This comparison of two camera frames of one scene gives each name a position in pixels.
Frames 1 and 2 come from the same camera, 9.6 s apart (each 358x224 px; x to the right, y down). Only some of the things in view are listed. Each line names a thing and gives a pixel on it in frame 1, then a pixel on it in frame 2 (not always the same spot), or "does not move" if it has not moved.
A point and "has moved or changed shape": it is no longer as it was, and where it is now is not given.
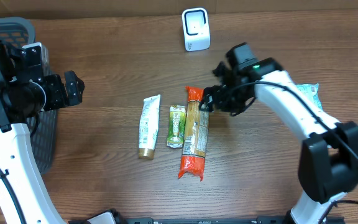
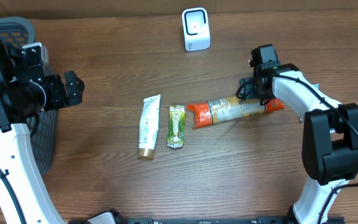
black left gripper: (61, 98) does not move
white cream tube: (148, 127) does not move
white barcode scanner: (196, 25) does not move
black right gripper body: (234, 98) → (252, 91)
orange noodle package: (196, 135) has moved or changed shape
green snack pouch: (177, 126) does not move
